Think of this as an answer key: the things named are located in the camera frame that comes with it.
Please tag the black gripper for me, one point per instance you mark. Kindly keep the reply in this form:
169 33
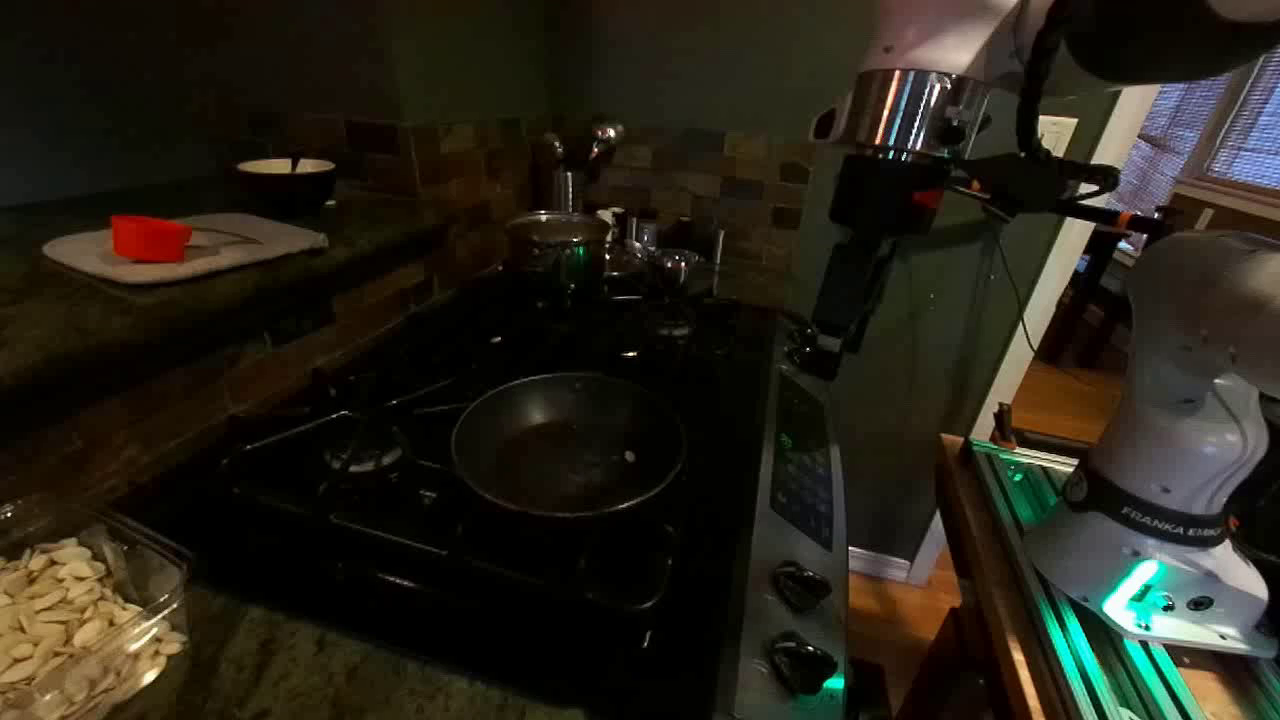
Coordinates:
874 200

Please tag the stove button control panel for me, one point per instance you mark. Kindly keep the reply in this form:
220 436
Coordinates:
805 462

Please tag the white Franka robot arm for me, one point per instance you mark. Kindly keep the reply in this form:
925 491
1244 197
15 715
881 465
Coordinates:
1186 426

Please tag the black stove knob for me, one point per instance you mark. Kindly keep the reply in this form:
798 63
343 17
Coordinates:
798 584
803 660

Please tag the black gas stove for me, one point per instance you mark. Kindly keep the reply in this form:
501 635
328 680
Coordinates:
533 562

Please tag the shiny steel kettle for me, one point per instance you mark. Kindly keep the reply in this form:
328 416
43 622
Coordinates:
653 261

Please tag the black frying pan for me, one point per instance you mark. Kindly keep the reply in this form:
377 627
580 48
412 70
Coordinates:
568 446

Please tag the robot mounting cart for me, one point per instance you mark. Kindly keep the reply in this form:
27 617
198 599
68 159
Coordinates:
1012 562

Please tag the steel pot with lid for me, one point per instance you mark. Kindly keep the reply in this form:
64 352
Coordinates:
553 242

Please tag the steel utensil holder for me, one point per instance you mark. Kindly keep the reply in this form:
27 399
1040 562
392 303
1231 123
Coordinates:
564 188

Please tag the steel ladle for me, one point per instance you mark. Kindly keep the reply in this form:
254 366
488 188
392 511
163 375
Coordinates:
604 137

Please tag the dark kitchen utensil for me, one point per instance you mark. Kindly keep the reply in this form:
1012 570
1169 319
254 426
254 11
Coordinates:
553 148

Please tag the black rod with orange mark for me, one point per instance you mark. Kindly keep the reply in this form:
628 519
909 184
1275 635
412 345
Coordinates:
1133 214

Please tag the window with white blinds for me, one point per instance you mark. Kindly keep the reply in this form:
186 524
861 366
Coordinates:
1234 132

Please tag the round gas burner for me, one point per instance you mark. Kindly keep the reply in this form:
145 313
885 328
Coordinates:
363 446

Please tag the black bowl white inside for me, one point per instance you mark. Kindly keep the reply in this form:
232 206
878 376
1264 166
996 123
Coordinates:
286 182

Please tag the white cutting board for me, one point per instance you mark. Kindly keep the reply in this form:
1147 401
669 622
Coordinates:
254 242

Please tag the red measuring cup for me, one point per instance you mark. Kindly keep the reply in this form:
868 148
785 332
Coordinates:
148 236

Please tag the clear glass container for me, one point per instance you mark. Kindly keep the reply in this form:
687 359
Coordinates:
163 573

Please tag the pale sliced food pieces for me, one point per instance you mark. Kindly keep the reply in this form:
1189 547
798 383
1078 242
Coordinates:
64 627

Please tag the white door frame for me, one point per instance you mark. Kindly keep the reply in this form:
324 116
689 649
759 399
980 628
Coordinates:
1067 281

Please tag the white light switch plate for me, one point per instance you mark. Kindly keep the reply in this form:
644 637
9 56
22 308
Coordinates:
1063 132

